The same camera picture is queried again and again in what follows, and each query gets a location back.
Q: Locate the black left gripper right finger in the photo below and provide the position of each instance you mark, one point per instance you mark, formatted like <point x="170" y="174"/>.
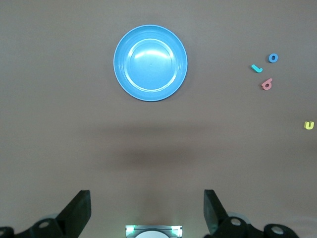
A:
<point x="218" y="218"/>

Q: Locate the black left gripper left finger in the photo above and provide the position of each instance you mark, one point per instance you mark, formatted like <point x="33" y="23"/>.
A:
<point x="71" y="213"/>

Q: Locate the pink foam letter g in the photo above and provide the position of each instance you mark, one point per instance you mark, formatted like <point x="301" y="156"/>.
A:
<point x="266" y="86"/>

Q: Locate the teal foam letter l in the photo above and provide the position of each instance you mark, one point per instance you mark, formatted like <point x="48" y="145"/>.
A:
<point x="256" y="68"/>

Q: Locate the brown table cover sheet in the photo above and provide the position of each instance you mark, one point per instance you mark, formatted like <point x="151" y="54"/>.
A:
<point x="74" y="124"/>

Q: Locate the yellow foam letter n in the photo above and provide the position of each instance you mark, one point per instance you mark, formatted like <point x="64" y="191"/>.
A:
<point x="308" y="127"/>

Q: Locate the blue foam letter o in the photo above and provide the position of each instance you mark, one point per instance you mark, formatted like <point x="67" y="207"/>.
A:
<point x="270" y="59"/>

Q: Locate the blue plastic plate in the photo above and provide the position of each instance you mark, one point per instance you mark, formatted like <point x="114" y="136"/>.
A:
<point x="150" y="62"/>

